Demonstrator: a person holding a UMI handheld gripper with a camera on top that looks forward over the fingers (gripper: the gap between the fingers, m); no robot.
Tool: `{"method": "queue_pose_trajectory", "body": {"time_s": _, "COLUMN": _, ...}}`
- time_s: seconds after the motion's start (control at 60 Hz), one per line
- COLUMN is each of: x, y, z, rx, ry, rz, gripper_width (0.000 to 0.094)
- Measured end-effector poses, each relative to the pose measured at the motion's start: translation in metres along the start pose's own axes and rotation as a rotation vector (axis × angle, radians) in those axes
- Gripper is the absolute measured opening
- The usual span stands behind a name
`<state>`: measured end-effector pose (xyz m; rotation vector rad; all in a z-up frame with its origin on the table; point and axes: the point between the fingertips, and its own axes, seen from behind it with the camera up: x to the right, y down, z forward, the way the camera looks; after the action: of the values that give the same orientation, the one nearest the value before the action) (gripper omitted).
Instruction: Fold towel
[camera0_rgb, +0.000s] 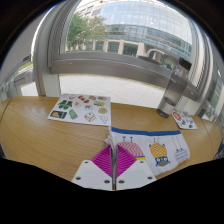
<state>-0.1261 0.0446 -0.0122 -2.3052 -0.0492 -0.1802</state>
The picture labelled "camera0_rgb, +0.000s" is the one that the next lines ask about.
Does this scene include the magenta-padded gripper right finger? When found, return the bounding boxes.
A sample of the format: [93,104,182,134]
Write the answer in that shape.
[114,143,158,191]

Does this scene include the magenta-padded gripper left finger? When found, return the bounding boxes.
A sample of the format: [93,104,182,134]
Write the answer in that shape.
[70,144,115,192]

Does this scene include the white towel with cartoon print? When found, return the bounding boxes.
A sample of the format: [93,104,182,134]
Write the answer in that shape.
[103,126,191,177]

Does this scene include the sticker sheet with mittens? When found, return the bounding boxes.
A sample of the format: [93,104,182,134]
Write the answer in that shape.
[47,93,112,127]

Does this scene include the sticker sheet with red circle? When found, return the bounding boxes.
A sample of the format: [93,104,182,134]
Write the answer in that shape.
[171,109,199,130]

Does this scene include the clear grey drink bottle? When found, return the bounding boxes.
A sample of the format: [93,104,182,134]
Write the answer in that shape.
[156,57,193,119]

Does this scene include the green tree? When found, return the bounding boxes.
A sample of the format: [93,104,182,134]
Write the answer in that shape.
[66,13,108,52]

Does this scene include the glass office building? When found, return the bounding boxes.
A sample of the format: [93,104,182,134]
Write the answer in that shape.
[74,0,195,72]

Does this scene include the grey window frame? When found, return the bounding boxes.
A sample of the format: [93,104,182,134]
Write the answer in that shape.
[31,0,214,116]

